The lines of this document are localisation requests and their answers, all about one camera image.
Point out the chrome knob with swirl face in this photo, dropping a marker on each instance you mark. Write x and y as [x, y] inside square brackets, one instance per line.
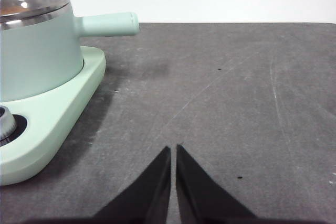
[6, 124]

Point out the mint green steamer pot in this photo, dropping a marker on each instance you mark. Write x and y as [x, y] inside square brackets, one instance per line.
[39, 61]

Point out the mint green cooker base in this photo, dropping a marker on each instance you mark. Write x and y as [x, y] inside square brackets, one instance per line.
[57, 129]

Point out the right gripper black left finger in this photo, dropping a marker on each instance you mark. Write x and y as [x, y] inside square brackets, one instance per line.
[147, 195]

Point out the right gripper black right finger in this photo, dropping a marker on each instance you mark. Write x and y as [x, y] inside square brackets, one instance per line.
[199, 195]

